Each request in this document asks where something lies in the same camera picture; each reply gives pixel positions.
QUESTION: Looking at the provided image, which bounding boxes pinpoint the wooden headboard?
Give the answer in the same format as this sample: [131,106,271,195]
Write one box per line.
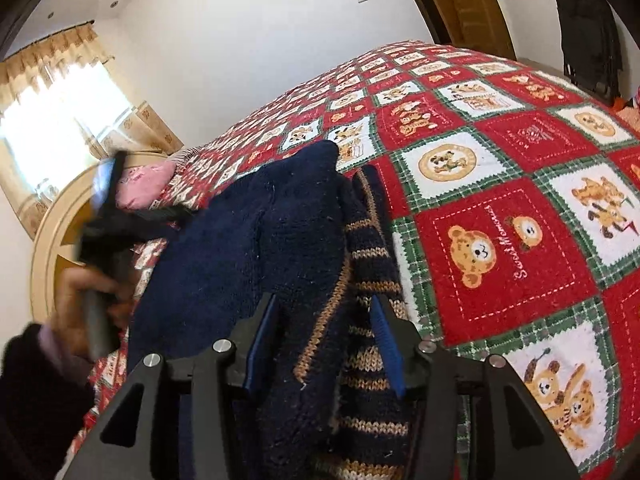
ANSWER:
[30,152,167,332]

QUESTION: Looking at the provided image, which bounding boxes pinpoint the navy striped knit sweater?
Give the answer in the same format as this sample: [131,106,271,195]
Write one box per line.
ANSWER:
[125,140,426,480]

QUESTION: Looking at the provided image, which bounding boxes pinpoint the window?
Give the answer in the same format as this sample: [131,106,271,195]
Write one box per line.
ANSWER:
[0,62,134,187]

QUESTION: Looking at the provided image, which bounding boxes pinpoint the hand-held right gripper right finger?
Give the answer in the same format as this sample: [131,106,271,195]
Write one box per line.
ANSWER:
[369,292,581,480]

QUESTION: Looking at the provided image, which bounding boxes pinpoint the pink pillow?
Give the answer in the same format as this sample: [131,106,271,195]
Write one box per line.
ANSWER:
[115,162,177,211]

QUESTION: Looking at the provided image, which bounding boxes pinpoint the striped pillow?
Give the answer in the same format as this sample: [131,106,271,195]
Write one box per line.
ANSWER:
[164,146,204,168]

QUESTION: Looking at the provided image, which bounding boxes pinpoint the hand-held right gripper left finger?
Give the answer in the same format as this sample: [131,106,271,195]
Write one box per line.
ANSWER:
[65,292,281,480]

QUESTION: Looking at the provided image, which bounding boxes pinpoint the beige patterned curtain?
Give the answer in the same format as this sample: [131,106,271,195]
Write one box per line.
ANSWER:
[0,22,184,239]

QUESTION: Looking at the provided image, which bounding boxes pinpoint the person's left hand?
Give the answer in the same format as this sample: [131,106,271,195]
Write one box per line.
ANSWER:
[46,264,137,357]

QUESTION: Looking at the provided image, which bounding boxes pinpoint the black folded chair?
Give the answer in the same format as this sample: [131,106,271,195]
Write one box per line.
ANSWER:
[552,0,624,107]

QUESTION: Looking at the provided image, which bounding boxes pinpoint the wooden door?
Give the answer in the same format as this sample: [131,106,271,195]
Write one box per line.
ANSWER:
[409,0,519,62]

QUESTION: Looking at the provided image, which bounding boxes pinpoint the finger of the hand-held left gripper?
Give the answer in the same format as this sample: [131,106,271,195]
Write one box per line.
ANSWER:
[92,151,129,217]

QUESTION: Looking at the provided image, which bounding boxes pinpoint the red printed bear blanket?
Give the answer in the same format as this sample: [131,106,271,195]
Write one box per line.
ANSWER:
[70,40,640,480]

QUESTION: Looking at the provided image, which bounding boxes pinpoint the person's left forearm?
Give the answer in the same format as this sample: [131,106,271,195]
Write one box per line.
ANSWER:
[0,322,99,480]

